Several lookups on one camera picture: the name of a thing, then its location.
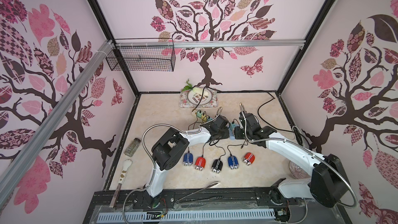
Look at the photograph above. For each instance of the black wire basket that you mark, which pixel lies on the black wire basket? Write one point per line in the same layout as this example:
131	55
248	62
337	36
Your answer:
142	54

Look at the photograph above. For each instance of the aluminium rail back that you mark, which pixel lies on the aluminium rail back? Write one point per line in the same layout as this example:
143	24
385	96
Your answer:
213	44

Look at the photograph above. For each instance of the blue electric shaver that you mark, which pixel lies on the blue electric shaver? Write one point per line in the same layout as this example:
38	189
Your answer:
233	162
188	159

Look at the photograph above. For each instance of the black electric shaver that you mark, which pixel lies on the black electric shaver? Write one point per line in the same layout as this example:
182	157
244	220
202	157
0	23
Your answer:
217	166

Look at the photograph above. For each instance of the blue electric shaver left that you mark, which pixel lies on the blue electric shaver left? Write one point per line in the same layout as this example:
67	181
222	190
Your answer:
188	159

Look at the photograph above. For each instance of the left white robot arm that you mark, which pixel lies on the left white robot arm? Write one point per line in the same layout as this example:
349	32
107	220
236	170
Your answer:
171	146

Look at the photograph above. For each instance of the beige power strip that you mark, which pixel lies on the beige power strip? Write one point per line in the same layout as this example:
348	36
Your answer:
202	116

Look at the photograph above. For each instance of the aluminium rail left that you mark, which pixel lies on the aluminium rail left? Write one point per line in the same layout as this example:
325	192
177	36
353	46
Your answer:
17	169

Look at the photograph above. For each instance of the aluminium rail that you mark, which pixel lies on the aluminium rail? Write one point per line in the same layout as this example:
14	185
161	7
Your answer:
17	169
213	44

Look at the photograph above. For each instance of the floral rectangular tray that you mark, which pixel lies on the floral rectangular tray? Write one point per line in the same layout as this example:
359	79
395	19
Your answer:
184	103

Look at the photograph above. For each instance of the white slotted cable duct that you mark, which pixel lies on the white slotted cable duct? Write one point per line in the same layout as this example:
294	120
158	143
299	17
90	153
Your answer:
186	216

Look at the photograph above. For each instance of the white plate with red print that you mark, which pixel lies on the white plate with red print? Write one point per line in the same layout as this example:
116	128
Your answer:
200	99

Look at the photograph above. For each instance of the metal tongs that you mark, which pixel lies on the metal tongs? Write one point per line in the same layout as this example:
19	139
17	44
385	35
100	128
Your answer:
198	191

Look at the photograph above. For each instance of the red electric shaver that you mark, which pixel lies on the red electric shaver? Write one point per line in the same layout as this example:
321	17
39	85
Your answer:
248	158
200	163

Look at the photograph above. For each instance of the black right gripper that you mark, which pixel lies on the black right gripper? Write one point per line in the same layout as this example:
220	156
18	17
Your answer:
246	127

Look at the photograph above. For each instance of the blue electric shaver right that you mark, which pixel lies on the blue electric shaver right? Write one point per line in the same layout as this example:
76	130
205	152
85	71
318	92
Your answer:
233	162

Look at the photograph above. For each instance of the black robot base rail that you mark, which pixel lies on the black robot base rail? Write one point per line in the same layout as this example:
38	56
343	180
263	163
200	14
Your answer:
293	210

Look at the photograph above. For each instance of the glass spice jar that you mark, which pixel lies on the glass spice jar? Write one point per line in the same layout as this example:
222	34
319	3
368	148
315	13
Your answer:
132	147

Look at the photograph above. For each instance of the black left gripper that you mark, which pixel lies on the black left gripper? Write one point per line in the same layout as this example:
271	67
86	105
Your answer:
226	129

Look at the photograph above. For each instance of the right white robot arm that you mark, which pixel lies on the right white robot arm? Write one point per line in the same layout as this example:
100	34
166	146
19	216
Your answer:
328	181

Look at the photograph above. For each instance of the green leaf sprig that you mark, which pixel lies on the green leaf sprig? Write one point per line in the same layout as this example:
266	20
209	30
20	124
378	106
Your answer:
187	87

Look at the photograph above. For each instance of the pale green vegetable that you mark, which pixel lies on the pale green vegetable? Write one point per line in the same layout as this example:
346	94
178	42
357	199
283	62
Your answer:
197	90

